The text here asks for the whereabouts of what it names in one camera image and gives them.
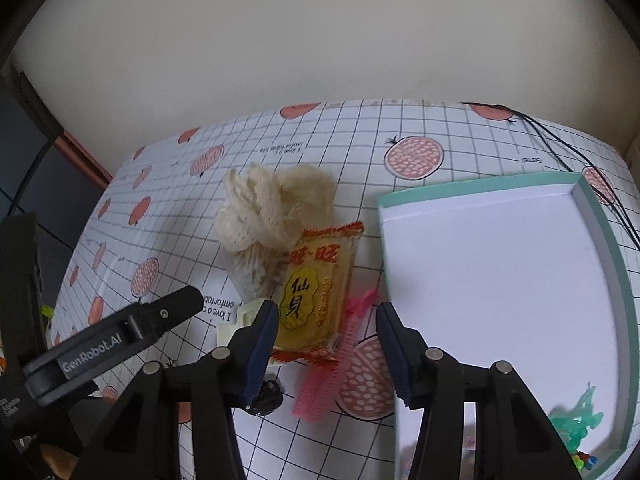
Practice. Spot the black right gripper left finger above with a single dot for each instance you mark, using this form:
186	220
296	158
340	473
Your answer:
139	437

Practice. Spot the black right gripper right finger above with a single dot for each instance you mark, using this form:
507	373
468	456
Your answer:
514	438

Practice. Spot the colourful small toy cluster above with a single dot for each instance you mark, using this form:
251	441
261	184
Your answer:
584	461

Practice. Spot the cream hair claw clip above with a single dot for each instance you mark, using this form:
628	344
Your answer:
244	316

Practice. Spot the pink hair roller clip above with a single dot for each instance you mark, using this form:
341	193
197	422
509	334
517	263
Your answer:
320	386

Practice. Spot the cotton swabs plastic bag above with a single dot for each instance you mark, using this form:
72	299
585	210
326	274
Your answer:
256	271

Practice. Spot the yellow rice cracker packet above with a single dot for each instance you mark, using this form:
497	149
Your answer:
312	308

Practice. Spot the cream knitted cloth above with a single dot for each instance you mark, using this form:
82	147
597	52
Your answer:
272	208

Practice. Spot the green white shallow box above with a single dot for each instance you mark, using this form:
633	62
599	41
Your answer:
526	269

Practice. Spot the white grid pomegranate tablecloth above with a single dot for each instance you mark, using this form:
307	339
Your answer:
152	231

